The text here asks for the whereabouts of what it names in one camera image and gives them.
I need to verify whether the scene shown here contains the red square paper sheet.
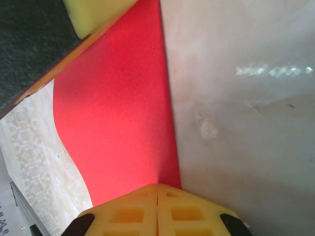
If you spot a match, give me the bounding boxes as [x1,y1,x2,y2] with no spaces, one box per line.
[53,0,183,207]

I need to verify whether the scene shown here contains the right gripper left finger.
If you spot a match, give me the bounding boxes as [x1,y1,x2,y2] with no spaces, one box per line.
[63,184,158,236]

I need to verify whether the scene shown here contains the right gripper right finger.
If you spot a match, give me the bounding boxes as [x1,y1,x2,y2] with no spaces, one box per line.
[157,185,251,236]

